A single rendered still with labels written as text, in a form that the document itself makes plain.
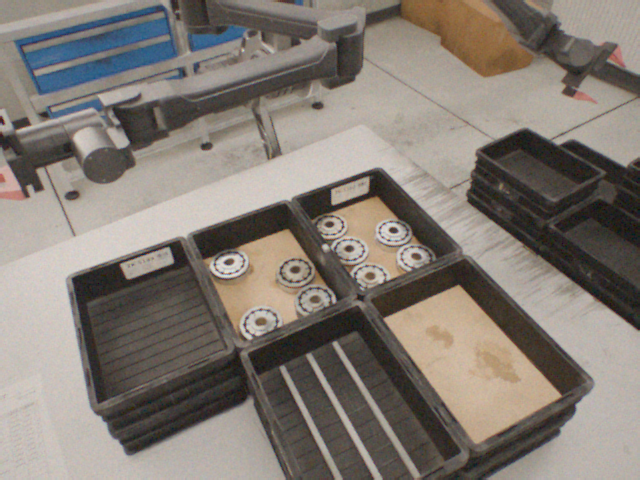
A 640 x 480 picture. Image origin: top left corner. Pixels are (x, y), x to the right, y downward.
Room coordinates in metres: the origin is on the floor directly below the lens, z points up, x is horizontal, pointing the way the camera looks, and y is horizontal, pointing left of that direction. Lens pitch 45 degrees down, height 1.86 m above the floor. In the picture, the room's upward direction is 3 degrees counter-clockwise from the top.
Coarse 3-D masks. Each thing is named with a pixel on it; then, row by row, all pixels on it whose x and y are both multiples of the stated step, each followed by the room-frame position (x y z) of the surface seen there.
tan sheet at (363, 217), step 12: (360, 204) 1.16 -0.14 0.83; (372, 204) 1.15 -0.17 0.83; (384, 204) 1.15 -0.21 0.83; (348, 216) 1.11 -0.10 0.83; (360, 216) 1.10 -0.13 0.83; (372, 216) 1.10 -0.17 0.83; (384, 216) 1.10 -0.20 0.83; (348, 228) 1.05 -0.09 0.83; (360, 228) 1.05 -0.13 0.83; (372, 228) 1.05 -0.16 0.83; (372, 240) 1.00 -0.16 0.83; (372, 252) 0.95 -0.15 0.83; (384, 252) 0.95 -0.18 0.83; (384, 264) 0.91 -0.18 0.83; (396, 276) 0.87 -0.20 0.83
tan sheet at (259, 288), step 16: (256, 240) 1.02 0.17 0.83; (272, 240) 1.02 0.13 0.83; (288, 240) 1.02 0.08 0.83; (256, 256) 0.96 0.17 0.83; (272, 256) 0.96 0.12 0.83; (288, 256) 0.96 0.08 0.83; (304, 256) 0.95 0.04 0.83; (256, 272) 0.90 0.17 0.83; (272, 272) 0.90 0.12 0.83; (224, 288) 0.85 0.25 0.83; (240, 288) 0.85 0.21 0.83; (256, 288) 0.85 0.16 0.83; (272, 288) 0.85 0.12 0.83; (224, 304) 0.80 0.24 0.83; (240, 304) 0.80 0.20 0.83; (256, 304) 0.80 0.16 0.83; (272, 304) 0.79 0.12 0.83; (288, 304) 0.79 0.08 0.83; (240, 320) 0.75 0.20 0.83; (288, 320) 0.74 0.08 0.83
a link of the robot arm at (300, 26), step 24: (216, 0) 1.06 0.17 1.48; (240, 0) 1.06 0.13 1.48; (264, 0) 1.05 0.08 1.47; (216, 24) 1.06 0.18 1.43; (240, 24) 1.04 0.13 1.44; (264, 24) 1.00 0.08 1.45; (288, 24) 0.98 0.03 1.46; (312, 24) 0.95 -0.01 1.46; (360, 24) 0.89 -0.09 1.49; (360, 48) 0.86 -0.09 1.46; (336, 72) 0.85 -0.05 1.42
